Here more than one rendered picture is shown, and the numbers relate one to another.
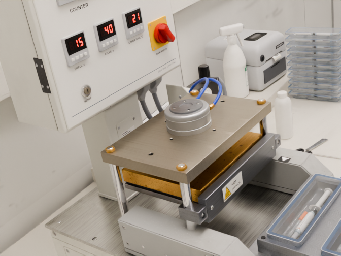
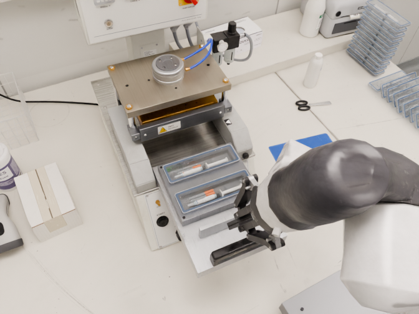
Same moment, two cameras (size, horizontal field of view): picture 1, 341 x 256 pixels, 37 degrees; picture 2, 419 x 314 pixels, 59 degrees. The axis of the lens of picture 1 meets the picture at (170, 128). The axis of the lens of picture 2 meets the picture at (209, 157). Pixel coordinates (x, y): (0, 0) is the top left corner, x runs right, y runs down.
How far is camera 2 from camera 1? 0.50 m
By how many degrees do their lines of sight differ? 32
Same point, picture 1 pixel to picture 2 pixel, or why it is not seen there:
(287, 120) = (312, 76)
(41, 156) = not seen: hidden behind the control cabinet
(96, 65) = (120, 7)
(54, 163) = not seen: hidden behind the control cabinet
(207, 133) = (169, 88)
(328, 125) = (345, 92)
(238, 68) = (314, 14)
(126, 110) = (151, 38)
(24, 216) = (111, 57)
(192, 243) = (125, 147)
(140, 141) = (132, 71)
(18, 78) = not seen: outside the picture
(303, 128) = (327, 85)
